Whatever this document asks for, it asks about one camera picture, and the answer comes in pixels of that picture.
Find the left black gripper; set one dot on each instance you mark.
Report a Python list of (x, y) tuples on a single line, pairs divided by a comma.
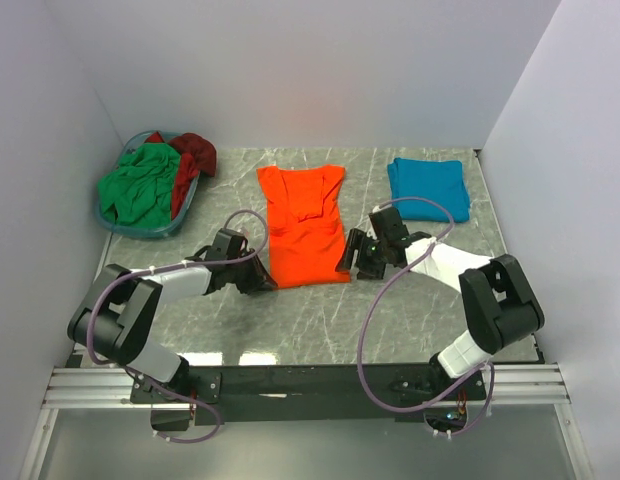
[(260, 279)]

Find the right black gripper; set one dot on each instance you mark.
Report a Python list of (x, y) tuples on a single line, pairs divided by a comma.
[(353, 243)]

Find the orange t shirt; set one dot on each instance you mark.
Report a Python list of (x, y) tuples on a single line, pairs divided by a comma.
[(306, 234)]

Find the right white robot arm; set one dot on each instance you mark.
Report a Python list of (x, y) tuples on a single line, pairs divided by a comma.
[(499, 304)]

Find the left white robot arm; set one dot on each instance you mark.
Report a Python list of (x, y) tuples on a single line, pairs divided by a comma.
[(117, 312)]

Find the folded blue t shirt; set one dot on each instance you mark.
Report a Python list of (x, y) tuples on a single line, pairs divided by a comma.
[(421, 182)]

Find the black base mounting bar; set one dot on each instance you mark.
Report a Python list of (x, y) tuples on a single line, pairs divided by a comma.
[(215, 395)]

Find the dark red t shirt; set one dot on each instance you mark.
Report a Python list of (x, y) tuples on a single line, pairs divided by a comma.
[(198, 156)]

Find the green t shirt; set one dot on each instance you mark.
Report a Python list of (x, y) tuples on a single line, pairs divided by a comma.
[(137, 193)]

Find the aluminium frame rail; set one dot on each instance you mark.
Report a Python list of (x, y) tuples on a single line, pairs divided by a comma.
[(110, 388)]

